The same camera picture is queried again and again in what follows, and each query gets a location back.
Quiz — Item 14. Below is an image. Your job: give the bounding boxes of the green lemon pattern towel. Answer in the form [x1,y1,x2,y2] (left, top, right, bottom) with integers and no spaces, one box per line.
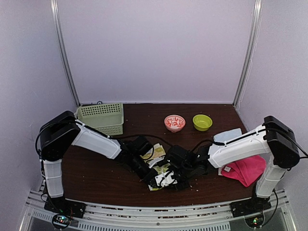
[141,143,170,191]

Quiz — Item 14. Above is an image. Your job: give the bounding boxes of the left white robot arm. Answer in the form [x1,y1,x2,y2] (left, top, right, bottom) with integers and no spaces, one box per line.
[35,111,157,214]

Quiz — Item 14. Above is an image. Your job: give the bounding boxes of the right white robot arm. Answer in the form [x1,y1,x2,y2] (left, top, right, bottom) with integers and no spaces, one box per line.
[165,116,300,213]

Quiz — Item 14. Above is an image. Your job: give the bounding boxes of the cream white towel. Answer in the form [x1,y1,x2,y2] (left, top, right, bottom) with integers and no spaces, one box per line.
[218,167,224,176]

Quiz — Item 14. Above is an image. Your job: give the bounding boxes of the green perforated plastic basket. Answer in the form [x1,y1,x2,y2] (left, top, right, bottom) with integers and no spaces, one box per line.
[75,103,124,136]

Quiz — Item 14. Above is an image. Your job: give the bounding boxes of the red white patterned bowl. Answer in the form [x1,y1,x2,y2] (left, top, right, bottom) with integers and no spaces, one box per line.
[164,115,186,133]

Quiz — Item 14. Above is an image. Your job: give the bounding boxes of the lime green bowl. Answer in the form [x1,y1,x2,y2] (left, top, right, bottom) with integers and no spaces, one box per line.
[192,114,213,131]

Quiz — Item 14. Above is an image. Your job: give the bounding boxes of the light blue towel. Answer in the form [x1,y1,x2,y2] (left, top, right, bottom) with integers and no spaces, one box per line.
[213,128,242,143]

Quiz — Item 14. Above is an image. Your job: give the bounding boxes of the pink towel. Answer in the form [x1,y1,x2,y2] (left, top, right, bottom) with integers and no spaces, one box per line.
[220,155,266,187]

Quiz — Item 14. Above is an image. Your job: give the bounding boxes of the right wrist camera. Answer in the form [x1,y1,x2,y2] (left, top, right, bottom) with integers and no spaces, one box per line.
[155,171,174,188]

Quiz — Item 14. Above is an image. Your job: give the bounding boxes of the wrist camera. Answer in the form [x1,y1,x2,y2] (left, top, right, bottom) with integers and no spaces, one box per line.
[155,171,174,188]
[149,156,166,168]

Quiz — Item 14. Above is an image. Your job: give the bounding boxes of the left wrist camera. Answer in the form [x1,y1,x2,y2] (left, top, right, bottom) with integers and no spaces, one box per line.
[149,156,166,168]

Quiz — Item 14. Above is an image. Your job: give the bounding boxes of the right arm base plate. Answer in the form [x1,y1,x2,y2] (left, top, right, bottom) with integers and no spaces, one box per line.
[230,198,271,229]

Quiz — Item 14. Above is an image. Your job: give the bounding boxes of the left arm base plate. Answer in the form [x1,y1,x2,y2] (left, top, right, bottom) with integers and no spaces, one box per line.
[44,197,86,230]

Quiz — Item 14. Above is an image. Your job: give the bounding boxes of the right aluminium frame post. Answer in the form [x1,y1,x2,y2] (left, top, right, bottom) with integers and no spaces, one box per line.
[233,0,263,110]

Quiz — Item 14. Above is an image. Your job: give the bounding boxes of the aluminium frame post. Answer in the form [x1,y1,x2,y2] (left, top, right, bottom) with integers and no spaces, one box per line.
[233,0,263,110]
[50,0,80,107]

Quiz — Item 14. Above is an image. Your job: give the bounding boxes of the left aluminium frame post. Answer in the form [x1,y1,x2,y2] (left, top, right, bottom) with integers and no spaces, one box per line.
[50,0,80,107]

